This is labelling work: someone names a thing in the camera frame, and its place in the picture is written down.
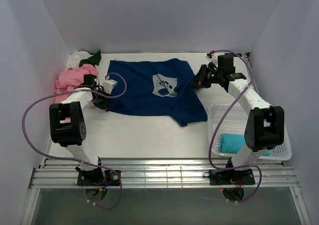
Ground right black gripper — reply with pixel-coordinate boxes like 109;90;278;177
188;64;223;88

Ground navy blue printed t-shirt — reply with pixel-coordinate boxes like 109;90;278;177
108;58;207;127

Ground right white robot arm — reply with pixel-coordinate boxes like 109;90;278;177
189;50;285;184

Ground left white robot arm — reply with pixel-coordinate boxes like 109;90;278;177
49;74;117;185

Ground white plastic basket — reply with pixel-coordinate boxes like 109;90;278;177
207;104;292;161

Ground pink t-shirt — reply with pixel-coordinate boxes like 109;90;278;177
55;64;99;94

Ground dark green t-shirt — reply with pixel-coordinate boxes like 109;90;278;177
79;50;102;67

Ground white t-shirt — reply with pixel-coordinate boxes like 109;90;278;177
66;51;91;68

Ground rolled turquoise t-shirt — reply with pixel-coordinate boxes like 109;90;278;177
218;134;272;158

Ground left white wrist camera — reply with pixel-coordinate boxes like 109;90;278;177
102;79;118;95

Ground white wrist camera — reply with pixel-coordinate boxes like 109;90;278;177
102;79;118;95
206;50;218;67

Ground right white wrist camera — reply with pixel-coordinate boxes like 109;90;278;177
206;50;218;67

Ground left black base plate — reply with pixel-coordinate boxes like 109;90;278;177
77;169;121;187

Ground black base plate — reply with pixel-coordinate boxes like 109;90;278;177
203;169;255;185
77;169;121;187

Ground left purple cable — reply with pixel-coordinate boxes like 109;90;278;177
21;72;128;211

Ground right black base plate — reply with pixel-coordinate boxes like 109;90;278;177
203;169;255;185

